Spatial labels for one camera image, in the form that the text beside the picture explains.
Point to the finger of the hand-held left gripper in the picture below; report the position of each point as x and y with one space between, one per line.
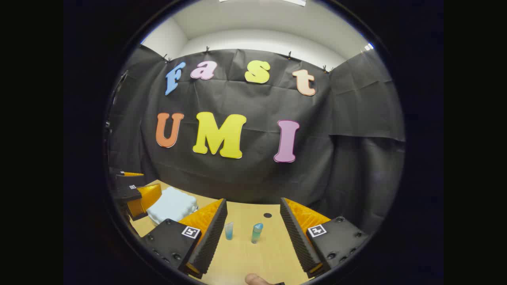
128 180
144 202

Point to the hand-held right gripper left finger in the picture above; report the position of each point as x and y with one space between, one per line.
210 237

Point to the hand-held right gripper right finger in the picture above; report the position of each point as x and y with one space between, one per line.
297 237

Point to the small white skincare tube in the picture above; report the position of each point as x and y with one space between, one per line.
229 232

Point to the light blue suitcase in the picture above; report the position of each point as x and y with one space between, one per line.
170 206

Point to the blue green skincare bottle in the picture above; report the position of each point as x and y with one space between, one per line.
256 233

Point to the black backdrop cloth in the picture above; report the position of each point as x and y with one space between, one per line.
253 178

